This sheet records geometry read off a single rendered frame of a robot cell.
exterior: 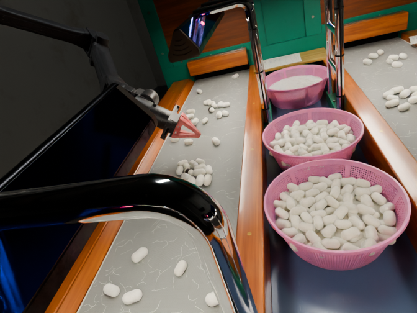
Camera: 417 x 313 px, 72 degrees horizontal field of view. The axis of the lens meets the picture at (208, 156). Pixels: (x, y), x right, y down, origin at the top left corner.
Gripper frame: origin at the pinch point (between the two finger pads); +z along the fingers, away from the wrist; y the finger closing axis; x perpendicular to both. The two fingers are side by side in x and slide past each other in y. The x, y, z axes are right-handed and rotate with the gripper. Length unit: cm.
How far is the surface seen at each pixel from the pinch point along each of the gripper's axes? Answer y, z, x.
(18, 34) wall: 161, -156, 81
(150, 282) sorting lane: -39.6, 1.5, 10.9
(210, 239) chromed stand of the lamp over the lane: -60, -2, -31
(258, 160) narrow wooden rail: -7.3, 16.7, -4.9
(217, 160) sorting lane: -0.7, 8.7, 4.9
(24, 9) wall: 177, -163, 65
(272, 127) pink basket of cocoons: 10.7, 20.6, -7.1
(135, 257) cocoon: -35.1, -2.9, 12.0
